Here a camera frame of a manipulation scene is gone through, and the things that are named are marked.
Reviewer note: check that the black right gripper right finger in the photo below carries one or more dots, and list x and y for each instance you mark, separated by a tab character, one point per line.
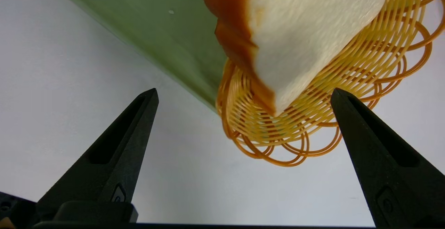
393	173

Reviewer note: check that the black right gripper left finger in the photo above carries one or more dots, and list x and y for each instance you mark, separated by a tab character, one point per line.
114	159

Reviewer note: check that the small yellow wicker basket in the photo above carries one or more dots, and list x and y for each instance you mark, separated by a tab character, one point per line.
278	131

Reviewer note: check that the toast bread slice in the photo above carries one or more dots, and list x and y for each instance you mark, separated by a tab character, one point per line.
306	23

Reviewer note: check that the green plastic tray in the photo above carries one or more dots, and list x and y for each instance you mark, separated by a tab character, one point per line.
156	20

